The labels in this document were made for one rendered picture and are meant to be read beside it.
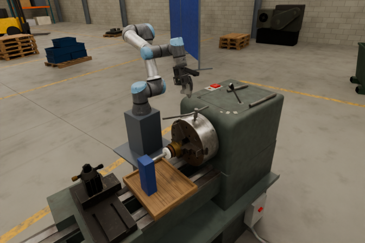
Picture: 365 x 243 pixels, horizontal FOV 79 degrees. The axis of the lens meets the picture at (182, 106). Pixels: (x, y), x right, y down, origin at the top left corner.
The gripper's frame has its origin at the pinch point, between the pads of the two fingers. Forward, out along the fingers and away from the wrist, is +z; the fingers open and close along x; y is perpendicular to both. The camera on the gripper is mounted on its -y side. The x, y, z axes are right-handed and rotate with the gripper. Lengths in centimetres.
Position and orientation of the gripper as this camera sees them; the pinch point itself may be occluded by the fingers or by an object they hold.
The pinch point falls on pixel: (189, 95)
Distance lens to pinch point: 137.4
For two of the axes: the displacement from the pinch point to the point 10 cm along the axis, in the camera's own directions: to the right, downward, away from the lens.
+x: 6.2, 0.9, -7.8
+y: -7.7, 3.0, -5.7
